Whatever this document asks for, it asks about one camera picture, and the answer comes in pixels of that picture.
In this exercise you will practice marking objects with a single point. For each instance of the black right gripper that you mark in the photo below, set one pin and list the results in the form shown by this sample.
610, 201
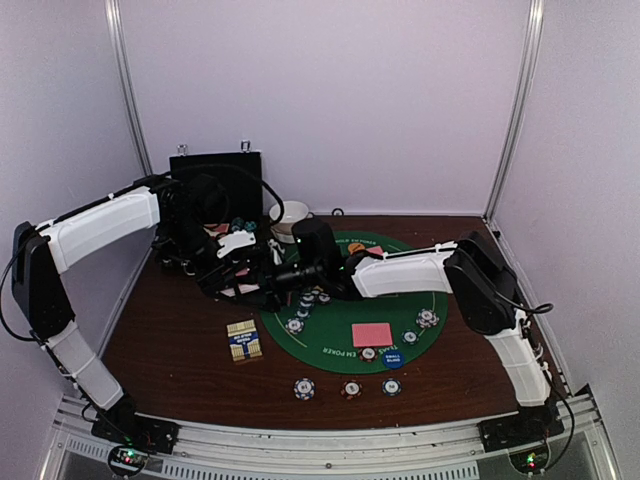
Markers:
275, 297

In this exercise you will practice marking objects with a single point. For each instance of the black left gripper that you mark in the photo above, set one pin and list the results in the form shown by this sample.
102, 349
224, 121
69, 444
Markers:
221, 279

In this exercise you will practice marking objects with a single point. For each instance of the pink backed card deck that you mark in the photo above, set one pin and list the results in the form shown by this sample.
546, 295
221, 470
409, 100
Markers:
245, 283

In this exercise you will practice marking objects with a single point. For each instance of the orange big blind button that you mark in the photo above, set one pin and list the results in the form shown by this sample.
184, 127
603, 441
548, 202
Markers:
354, 247

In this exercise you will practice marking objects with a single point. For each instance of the blue white chip stack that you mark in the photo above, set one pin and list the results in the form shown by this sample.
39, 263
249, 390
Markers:
304, 389

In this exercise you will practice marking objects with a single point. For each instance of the blue small blind button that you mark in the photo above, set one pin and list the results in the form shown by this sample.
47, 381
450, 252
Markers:
393, 359

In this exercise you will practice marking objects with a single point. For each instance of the single blue chip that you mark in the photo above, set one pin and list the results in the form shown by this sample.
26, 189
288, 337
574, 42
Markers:
410, 337

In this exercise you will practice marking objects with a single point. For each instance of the dark blue green chip stack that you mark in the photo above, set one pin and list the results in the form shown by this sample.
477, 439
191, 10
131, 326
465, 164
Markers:
391, 387

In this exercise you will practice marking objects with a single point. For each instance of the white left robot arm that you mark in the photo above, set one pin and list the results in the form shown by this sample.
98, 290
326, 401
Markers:
45, 253

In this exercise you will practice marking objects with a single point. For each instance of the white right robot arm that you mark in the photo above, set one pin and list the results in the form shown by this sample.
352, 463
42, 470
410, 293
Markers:
483, 285

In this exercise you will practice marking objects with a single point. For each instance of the white scalloped dish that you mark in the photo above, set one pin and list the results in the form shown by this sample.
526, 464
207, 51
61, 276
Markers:
285, 235

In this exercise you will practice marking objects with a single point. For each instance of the red playing card deck case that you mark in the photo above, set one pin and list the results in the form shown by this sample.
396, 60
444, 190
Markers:
219, 228

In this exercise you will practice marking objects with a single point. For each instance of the green round poker mat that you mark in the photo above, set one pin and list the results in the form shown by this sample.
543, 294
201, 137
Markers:
326, 341

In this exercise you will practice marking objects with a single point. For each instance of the gold card box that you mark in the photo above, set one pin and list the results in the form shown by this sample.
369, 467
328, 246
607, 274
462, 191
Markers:
244, 341

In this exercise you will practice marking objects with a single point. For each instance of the white ceramic bowl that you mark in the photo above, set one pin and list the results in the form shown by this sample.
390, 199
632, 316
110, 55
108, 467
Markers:
294, 211

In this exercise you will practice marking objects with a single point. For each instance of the black poker chip case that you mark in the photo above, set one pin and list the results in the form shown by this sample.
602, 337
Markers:
201, 190

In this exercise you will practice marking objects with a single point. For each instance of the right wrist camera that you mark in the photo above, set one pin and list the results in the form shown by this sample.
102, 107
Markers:
316, 244

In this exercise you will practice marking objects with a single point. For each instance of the aluminium front rail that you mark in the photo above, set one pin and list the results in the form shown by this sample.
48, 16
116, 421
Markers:
451, 450

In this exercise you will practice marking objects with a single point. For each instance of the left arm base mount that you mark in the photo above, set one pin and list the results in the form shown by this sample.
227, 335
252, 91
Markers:
122, 424

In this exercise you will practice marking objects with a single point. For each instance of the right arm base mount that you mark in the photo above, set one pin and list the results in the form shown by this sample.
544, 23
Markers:
527, 425

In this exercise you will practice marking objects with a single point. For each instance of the aluminium frame post left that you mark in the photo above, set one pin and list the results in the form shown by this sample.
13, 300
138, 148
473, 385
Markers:
117, 37

